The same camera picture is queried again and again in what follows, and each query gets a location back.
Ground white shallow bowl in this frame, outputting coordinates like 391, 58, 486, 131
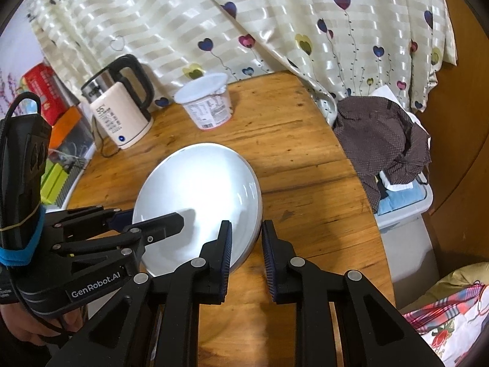
133, 143, 263, 277

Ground person's left hand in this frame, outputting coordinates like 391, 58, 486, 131
1, 303, 83, 346

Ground lime green box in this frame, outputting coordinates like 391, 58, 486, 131
41, 159, 69, 206

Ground chevron patterned tray box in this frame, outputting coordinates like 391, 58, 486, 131
55, 158, 88, 209

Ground orange plastic bin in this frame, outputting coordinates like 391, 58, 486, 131
49, 106, 82, 149

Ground plaid patterned fabric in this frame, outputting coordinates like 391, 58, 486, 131
403, 282, 488, 366

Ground white electric kettle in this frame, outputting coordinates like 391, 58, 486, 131
81, 54, 155, 149

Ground red snack package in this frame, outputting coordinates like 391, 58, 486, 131
23, 63, 68, 126

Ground white plastic storage bin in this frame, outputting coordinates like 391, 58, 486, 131
375, 174, 439, 309

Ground purple dried flower branches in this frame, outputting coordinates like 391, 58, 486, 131
0, 70, 23, 118

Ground white yogurt tub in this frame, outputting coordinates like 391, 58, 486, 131
174, 73, 234, 131

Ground dark brown dotted cloth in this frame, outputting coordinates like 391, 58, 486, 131
333, 96, 431, 211

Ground cream curtain with hearts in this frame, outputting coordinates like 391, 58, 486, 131
26, 0, 457, 123

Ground black kettle power cable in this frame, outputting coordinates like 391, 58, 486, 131
91, 116, 121, 158

